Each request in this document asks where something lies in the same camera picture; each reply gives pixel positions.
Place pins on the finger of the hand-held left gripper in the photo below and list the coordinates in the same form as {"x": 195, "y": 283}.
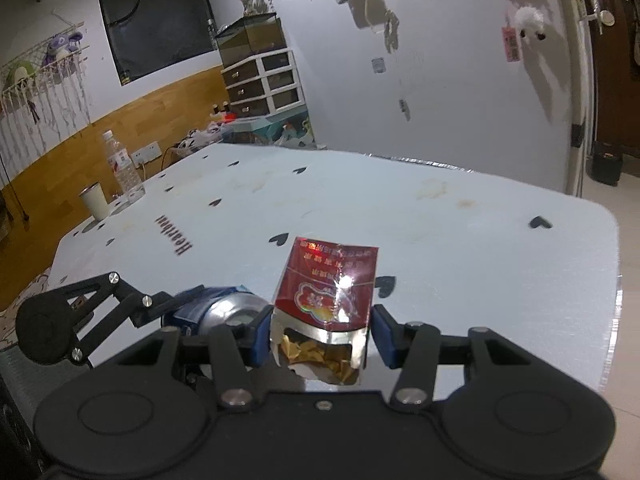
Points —
{"x": 135, "y": 307}

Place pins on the blue silver snack bag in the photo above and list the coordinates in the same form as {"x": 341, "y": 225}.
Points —
{"x": 235, "y": 305}

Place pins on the white drawer cabinet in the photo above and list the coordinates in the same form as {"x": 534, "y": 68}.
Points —
{"x": 260, "y": 85}

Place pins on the glass tank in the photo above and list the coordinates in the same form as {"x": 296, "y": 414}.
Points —
{"x": 250, "y": 40}

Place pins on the green plush toy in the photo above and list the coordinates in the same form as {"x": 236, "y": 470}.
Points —
{"x": 20, "y": 75}

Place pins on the white sheep plush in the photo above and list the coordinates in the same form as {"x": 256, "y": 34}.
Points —
{"x": 530, "y": 22}

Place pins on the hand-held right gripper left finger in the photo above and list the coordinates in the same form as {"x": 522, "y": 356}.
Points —
{"x": 261, "y": 340}

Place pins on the purple plush toy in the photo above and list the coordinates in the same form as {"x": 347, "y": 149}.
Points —
{"x": 62, "y": 47}

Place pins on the light blue heart-print table cover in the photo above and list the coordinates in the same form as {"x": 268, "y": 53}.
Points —
{"x": 400, "y": 220}

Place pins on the white cup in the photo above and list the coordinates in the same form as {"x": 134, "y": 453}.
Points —
{"x": 95, "y": 202}

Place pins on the white wall socket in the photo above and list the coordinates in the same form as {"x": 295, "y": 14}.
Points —
{"x": 146, "y": 152}

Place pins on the clear water bottle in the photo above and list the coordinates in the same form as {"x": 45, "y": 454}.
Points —
{"x": 124, "y": 170}

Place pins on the white refrigerator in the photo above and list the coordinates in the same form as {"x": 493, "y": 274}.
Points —
{"x": 580, "y": 85}

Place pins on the red foil packet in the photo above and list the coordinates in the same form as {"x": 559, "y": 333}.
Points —
{"x": 325, "y": 285}

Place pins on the black wall poster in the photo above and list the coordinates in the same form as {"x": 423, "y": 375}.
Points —
{"x": 155, "y": 20}

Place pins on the pink hanging tag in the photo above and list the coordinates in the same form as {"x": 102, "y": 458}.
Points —
{"x": 511, "y": 44}

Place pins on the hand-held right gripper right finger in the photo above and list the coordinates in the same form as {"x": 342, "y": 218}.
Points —
{"x": 385, "y": 340}

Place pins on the brown wooden door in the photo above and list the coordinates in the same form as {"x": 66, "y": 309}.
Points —
{"x": 620, "y": 60}

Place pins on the black box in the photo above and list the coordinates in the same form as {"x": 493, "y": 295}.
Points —
{"x": 605, "y": 162}

